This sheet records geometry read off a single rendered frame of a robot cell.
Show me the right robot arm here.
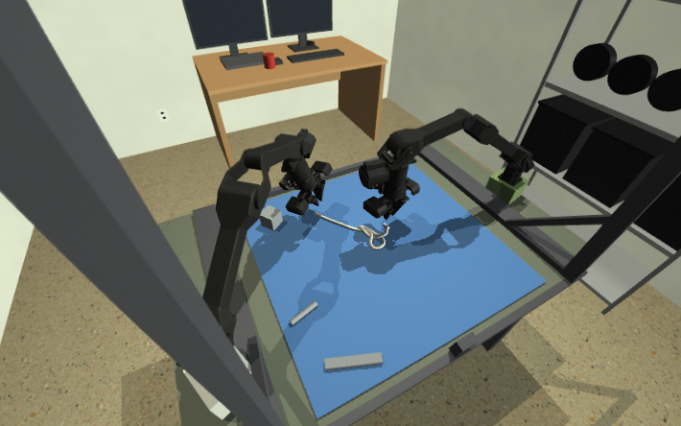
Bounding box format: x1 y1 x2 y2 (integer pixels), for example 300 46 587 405
359 108 534 195

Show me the silver metal pin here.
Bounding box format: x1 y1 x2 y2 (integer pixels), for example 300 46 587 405
290 301 317 325

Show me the blue mat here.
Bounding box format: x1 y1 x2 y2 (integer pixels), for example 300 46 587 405
247 164 546 419

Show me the white rope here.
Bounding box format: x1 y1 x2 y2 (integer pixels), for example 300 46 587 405
315 212 389 249

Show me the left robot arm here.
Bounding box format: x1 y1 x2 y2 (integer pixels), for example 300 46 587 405
203 129 317 346

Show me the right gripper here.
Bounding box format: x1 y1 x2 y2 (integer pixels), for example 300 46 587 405
363 177 420 220

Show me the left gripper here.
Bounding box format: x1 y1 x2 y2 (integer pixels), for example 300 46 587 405
286 161 333 215

